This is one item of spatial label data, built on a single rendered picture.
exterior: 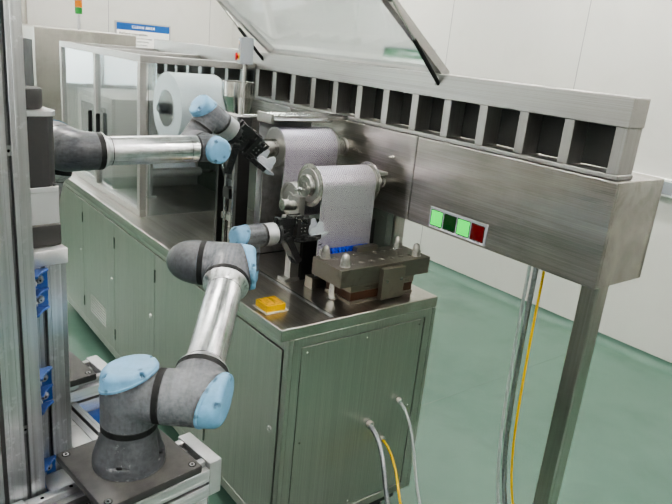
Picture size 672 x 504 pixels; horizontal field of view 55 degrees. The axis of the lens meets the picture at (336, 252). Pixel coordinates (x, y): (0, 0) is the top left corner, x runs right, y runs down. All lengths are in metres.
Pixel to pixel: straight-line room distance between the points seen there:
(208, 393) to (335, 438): 0.99
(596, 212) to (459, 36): 3.61
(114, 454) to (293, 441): 0.83
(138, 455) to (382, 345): 1.03
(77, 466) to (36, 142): 0.67
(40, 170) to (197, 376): 0.52
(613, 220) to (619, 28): 2.80
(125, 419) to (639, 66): 3.75
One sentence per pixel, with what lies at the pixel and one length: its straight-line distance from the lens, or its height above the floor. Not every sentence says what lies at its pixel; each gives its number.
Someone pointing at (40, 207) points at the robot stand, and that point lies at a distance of 1.43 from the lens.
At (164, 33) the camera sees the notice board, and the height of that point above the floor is 1.69.
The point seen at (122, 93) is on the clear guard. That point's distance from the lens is 3.13.
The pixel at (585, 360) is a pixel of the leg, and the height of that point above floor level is 0.85.
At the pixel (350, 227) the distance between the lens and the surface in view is 2.27.
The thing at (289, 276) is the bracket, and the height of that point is 0.92.
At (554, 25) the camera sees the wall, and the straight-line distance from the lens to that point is 4.80.
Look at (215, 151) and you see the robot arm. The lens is 1.83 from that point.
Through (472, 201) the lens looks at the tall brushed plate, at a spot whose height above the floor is 1.28.
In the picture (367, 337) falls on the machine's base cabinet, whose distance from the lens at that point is 2.13.
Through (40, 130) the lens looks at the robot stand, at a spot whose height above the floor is 1.49.
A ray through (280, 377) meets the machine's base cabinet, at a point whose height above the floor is 0.72.
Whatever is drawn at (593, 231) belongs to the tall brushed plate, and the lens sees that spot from 1.86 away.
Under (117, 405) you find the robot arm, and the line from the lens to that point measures 1.38.
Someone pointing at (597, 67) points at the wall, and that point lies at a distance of 4.59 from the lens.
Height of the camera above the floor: 1.70
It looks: 18 degrees down
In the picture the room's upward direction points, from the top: 6 degrees clockwise
